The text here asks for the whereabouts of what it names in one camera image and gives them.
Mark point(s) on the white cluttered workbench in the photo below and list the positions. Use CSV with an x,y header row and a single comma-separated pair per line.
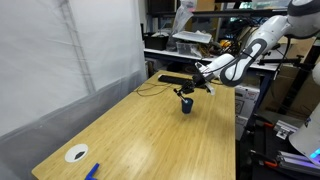
x,y
180,55

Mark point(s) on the clear plastic storage bin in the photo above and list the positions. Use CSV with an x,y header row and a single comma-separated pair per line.
x,y
187,48

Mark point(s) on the white fabric curtain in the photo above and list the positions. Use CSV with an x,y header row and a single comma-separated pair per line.
x,y
50,66

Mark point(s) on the clear plastic bag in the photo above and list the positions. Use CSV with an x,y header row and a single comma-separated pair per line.
x,y
181,16

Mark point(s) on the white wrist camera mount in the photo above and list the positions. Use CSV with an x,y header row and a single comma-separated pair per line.
x,y
201,68

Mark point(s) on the silver aluminium extrusion frame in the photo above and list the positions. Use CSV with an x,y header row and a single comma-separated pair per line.
x,y
293,160

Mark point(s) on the blue plastic cup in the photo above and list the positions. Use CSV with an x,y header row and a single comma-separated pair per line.
x,y
186,106

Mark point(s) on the brown cardboard box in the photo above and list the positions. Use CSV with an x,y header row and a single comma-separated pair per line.
x,y
283,90

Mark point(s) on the black storage box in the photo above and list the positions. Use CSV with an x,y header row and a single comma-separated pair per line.
x,y
155,41

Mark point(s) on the white printed cardboard box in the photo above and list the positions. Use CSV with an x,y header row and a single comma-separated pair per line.
x,y
246,100

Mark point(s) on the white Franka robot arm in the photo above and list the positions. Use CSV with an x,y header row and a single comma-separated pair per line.
x,y
256,46

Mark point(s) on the black Expo marker white cap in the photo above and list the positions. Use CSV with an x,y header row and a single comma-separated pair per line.
x,y
183,98

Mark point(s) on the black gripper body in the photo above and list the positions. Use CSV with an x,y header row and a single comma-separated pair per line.
x,y
193,83

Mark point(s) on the black computer keyboard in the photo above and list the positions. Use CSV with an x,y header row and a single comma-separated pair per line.
x,y
173,79

